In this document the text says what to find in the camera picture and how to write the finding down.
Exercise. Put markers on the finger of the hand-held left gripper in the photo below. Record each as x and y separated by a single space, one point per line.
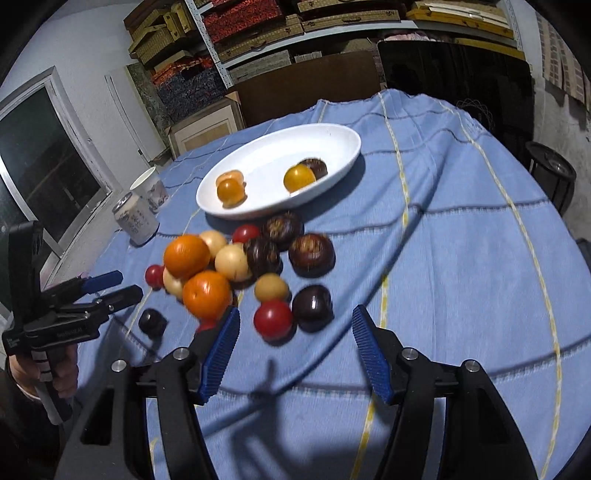
122 297
104 280

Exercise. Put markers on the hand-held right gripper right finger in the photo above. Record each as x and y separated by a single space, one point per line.
371 355

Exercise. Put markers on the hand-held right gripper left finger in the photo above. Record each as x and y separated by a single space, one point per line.
221 353

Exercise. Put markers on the red cherry tomato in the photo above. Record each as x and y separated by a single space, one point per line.
205 326
245 234
154 276
273 320

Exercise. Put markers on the dark purple cherry tomato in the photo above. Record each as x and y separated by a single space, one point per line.
312 307
152 322

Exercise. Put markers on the orange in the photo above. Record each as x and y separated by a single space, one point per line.
186 256
207 294

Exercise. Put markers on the small beige round fruit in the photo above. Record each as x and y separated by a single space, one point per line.
271 287

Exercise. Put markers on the striped beige round fruit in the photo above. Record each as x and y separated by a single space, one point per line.
233 261

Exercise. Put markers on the dark brown water chestnut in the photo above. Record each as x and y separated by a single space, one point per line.
319 167
311 254
262 256
282 227

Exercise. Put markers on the white oval dish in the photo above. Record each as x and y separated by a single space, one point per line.
277 152

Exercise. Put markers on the person's left forearm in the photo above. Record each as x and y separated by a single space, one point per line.
23 429

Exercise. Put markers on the person's left hand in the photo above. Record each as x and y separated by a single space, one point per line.
67 369

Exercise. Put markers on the white drink can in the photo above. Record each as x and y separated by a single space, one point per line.
136 221

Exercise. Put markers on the white printed paper cup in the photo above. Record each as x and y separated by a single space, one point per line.
150 189

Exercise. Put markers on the blue striped tablecloth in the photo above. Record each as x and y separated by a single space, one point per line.
461 277

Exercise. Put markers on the window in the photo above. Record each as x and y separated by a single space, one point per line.
46 161

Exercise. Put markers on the small orange tomato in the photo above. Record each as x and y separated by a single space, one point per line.
231 191

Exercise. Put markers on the peeled tangerine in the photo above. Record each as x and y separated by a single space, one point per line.
228 175

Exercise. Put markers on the white panel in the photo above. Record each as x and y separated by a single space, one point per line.
131 115

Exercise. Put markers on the small wooden cabinet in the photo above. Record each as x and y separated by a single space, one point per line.
207 127

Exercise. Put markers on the grey marbled panel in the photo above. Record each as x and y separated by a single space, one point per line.
150 99

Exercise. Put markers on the yellow tomato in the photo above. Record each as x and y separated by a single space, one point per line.
298 178

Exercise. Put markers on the blue patterned boxes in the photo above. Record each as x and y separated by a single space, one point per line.
189 87

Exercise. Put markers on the black round stool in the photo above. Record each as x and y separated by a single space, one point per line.
551 168

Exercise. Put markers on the brown board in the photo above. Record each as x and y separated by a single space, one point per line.
314 87

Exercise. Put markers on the black panel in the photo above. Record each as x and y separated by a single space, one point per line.
461 78

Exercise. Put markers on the red patterned box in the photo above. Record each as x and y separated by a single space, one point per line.
240 21

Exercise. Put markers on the brick pattern hanging cloth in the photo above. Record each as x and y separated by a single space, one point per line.
563 64

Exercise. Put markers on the yellow flat box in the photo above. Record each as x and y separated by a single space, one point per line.
457 16

